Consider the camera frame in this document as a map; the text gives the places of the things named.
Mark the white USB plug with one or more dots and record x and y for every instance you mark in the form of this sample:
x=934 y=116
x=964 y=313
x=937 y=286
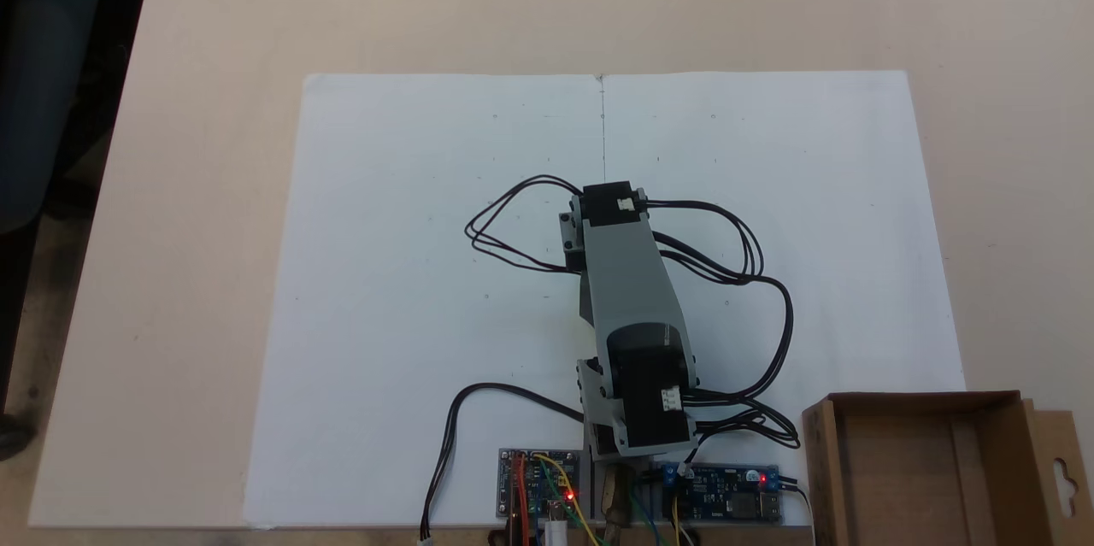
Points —
x=556 y=533

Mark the circuit board with blue terminals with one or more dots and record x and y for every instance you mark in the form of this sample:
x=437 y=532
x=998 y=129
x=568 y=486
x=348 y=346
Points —
x=726 y=495

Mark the brown cardboard box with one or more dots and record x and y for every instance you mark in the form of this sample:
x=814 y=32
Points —
x=906 y=478

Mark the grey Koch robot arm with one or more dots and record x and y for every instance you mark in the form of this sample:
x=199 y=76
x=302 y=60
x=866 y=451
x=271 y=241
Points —
x=628 y=290

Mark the white paper sheet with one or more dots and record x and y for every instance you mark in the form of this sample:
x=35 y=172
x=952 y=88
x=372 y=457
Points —
x=855 y=255
x=385 y=290

